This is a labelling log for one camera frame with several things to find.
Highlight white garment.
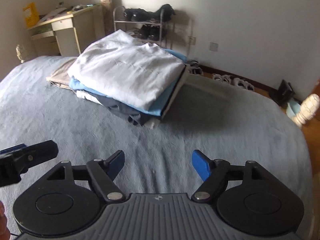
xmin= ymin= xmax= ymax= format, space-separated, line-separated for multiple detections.
xmin=67 ymin=29 xmax=187 ymax=112

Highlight person's left hand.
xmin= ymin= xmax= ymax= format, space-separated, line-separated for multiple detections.
xmin=0 ymin=202 xmax=11 ymax=240

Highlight light blue bed sheet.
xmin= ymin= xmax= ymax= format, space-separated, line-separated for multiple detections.
xmin=1 ymin=56 xmax=313 ymax=239

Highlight beige folded garment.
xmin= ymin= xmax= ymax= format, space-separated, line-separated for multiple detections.
xmin=46 ymin=60 xmax=75 ymax=90

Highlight light blue folded garment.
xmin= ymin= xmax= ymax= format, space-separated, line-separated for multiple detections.
xmin=68 ymin=48 xmax=188 ymax=118

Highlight light blue basin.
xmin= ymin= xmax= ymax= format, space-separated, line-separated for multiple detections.
xmin=286 ymin=100 xmax=300 ymax=119

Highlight black boots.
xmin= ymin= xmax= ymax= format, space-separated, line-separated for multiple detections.
xmin=269 ymin=80 xmax=295 ymax=106

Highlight white sneakers pair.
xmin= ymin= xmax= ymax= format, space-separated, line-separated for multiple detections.
xmin=212 ymin=74 xmax=255 ymax=91

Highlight cream wooden desk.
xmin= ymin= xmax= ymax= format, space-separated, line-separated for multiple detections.
xmin=28 ymin=4 xmax=105 ymax=57

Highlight dark navy folded garment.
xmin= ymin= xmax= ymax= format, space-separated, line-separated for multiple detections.
xmin=82 ymin=64 xmax=190 ymax=129

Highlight yellow box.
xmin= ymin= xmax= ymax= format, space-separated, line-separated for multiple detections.
xmin=23 ymin=2 xmax=40 ymax=28

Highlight grey shoes on floor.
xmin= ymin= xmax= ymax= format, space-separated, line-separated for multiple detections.
xmin=187 ymin=60 xmax=203 ymax=76

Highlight black clothing on rack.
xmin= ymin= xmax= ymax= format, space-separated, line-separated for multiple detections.
xmin=123 ymin=4 xmax=176 ymax=22

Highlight metal shoe rack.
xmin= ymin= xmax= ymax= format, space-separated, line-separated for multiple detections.
xmin=113 ymin=6 xmax=175 ymax=48

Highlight wall switch plate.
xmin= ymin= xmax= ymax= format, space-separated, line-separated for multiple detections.
xmin=209 ymin=42 xmax=219 ymax=52

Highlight wall socket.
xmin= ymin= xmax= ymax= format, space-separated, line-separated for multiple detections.
xmin=188 ymin=36 xmax=196 ymax=46

